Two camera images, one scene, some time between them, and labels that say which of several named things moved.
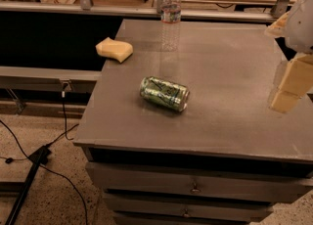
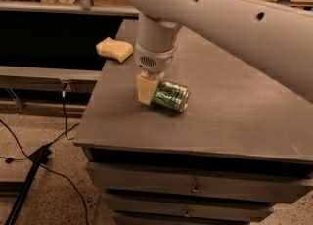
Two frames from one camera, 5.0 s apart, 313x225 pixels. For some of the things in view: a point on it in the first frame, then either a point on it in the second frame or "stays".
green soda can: (166, 94) stays
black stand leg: (38, 157) stays
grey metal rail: (251, 13) stays
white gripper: (301, 26) -> (154, 60)
